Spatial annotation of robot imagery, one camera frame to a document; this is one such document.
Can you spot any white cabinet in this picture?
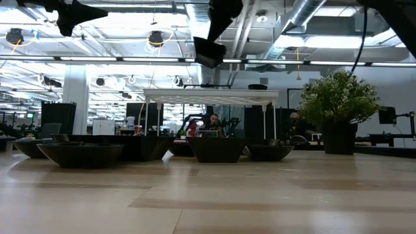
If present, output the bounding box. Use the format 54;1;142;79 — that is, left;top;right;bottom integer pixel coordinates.
92;119;116;136

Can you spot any black square deep mini bowl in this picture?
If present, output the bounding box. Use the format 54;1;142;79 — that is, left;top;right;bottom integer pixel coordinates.
51;134;176;163
185;136;247;164

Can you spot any black room partition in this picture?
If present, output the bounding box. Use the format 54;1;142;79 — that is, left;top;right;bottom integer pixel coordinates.
40;101;78;137

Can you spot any black monitor on arm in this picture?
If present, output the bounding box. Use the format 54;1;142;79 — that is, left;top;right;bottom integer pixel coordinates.
378;106;416;139

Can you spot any black aluminium rig frame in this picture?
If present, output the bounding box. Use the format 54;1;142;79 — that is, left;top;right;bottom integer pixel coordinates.
292;142;416;160

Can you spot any white wire shelf rack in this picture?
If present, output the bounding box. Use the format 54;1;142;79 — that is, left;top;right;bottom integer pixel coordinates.
142;88;281;140

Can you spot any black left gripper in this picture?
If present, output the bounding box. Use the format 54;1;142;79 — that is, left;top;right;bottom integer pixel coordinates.
16;0;110;38

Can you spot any white pillar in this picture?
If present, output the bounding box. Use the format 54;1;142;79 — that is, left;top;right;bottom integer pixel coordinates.
62;64;90;136

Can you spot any silver ventilation duct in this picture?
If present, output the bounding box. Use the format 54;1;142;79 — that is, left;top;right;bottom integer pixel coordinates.
259;0;328;61
185;0;224;86

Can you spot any black ceiling camera yellow cable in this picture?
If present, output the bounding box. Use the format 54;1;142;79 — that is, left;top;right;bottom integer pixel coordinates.
5;27;25;46
147;30;166;49

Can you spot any green potted plant black pot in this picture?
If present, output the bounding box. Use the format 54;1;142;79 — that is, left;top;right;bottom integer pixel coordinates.
296;70;384;156

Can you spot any person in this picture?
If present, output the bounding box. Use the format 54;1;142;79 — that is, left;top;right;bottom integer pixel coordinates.
203;112;227;137
285;112;315;146

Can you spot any black desk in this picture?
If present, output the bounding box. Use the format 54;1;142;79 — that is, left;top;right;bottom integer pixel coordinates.
354;132;416;148

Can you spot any grey laptop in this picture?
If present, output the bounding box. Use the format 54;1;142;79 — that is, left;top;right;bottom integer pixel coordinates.
197;129;219;138

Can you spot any black boat-shaped mini plate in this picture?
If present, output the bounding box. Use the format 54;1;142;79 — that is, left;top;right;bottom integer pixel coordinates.
246;144;295;162
12;138;55;159
36;142;125;169
168;142;196;157

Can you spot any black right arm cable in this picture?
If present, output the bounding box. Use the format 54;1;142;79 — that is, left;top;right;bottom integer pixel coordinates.
349;5;369;77

